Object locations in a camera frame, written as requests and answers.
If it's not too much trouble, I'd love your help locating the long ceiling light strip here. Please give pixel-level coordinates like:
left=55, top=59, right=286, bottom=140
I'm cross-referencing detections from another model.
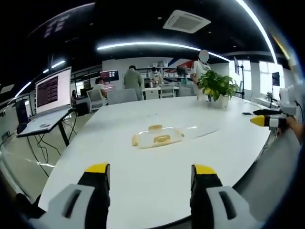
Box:
left=97, top=41, right=230, bottom=62

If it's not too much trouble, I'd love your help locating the white ceiling air conditioner vent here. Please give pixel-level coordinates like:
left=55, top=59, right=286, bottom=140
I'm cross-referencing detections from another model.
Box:
left=163, top=9, right=212, bottom=34

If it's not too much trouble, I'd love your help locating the curved ceiling light strip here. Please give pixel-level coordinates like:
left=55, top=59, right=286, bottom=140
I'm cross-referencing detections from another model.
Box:
left=234, top=0, right=279, bottom=73

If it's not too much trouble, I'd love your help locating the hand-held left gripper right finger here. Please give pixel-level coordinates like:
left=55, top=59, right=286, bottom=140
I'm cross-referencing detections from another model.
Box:
left=189, top=164, right=265, bottom=229

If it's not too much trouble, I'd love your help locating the black tripod with screen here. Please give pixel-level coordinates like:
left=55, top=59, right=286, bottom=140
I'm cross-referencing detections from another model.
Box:
left=269, top=71, right=281, bottom=109

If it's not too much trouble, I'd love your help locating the black-legged laptop stand table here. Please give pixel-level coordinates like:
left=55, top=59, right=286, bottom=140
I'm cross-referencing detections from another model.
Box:
left=16, top=108, right=78, bottom=147

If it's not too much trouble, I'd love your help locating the green potted plant white pot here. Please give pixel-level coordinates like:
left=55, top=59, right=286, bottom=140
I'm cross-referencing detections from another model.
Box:
left=198, top=69, right=240, bottom=109

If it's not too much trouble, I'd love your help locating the small dark monitor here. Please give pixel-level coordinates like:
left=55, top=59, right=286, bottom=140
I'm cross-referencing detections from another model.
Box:
left=15, top=98, right=31, bottom=125

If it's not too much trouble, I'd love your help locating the open silver laptop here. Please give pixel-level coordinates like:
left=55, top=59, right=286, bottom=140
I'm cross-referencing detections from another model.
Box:
left=16, top=66, right=72, bottom=138

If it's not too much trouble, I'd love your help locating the wall screen with pink picture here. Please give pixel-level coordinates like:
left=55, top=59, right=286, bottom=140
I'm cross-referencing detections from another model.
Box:
left=100, top=69, right=119, bottom=84

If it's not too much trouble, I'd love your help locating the black floor cable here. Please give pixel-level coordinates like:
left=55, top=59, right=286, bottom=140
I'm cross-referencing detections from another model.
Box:
left=28, top=114, right=78, bottom=178

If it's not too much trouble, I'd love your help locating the black tripod stand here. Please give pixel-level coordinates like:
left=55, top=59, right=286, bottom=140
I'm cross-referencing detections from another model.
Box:
left=234, top=56, right=246, bottom=99

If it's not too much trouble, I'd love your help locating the grey office chair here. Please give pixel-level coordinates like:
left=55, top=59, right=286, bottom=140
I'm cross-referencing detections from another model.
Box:
left=106, top=88, right=138, bottom=106

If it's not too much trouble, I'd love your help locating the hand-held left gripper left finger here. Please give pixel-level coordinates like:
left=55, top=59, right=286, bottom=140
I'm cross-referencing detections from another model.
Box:
left=29, top=163, right=111, bottom=229

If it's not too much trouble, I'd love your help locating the short ceiling light strip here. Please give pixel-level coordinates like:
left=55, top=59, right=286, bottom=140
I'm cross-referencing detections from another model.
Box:
left=42, top=59, right=66, bottom=74
left=14, top=82, right=32, bottom=98

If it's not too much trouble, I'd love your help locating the person's right hand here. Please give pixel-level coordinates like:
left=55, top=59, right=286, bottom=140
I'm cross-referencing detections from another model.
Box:
left=276, top=117, right=298, bottom=138

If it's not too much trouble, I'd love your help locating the white office chair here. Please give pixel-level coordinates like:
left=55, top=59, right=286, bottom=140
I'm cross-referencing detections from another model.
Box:
left=159, top=83, right=177, bottom=99
left=86, top=90, right=108, bottom=113

